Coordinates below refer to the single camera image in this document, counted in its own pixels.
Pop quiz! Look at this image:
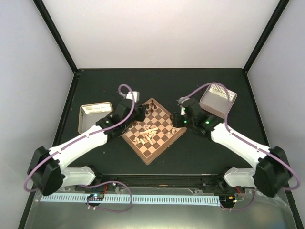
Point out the black frame post right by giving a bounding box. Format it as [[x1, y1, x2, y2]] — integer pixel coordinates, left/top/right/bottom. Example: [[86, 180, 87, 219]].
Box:
[[242, 0, 290, 72]]

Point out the silver metal tray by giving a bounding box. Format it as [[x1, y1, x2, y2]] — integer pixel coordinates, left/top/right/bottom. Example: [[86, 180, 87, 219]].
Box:
[[78, 102, 113, 134]]

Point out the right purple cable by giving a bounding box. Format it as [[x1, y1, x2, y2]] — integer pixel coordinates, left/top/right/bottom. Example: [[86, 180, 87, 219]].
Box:
[[185, 83, 301, 191]]

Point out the black mounting rail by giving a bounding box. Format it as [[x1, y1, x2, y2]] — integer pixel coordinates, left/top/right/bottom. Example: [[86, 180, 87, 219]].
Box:
[[73, 174, 246, 191]]

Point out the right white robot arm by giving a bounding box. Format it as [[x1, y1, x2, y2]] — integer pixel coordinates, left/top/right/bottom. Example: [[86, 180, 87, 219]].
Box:
[[170, 97, 293, 197]]

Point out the left circuit board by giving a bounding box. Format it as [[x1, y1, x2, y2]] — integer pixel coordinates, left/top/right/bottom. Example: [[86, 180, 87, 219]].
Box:
[[87, 194, 104, 201]]

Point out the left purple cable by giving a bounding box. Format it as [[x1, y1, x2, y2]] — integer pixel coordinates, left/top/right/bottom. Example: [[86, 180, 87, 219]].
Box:
[[23, 83, 138, 192]]

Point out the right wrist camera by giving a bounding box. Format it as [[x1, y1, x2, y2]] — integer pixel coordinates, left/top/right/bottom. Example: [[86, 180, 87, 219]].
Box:
[[177, 97, 189, 116]]

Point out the circuit board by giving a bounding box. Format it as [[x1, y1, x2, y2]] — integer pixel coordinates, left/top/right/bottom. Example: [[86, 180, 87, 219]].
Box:
[[219, 196, 244, 203], [87, 194, 104, 201]]

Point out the right circuit board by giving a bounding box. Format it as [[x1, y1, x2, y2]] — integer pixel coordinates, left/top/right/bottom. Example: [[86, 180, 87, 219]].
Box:
[[219, 196, 244, 203]]

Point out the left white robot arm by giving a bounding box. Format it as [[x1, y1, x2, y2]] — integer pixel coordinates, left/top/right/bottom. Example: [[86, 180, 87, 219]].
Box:
[[27, 99, 146, 196]]

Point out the black frame post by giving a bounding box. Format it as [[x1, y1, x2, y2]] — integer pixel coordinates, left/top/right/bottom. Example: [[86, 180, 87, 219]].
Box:
[[32, 0, 81, 76], [242, 0, 290, 72]]

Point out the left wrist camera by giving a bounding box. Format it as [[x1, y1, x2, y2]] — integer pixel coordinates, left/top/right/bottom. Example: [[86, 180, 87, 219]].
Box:
[[125, 91, 140, 103]]

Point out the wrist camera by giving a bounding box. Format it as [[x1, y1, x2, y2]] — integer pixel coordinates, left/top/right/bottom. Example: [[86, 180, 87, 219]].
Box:
[[177, 97, 189, 116], [125, 91, 140, 103]]

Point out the purple cable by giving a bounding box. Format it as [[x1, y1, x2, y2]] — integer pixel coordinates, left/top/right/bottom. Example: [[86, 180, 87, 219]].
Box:
[[23, 83, 138, 192], [185, 83, 301, 191]]

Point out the black frame post left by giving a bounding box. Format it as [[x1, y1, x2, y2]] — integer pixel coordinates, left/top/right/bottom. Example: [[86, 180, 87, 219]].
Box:
[[32, 0, 81, 76]]

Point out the pink patterned metal tin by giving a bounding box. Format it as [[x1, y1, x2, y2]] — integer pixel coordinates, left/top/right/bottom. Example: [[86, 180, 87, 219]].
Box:
[[199, 84, 237, 119]]

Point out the wooden chess board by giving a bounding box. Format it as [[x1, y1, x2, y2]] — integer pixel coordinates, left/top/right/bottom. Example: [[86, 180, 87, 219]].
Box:
[[122, 98, 186, 165]]

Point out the light blue slotted cable duct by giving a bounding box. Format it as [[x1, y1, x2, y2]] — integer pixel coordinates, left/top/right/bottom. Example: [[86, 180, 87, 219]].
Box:
[[41, 193, 220, 207]]

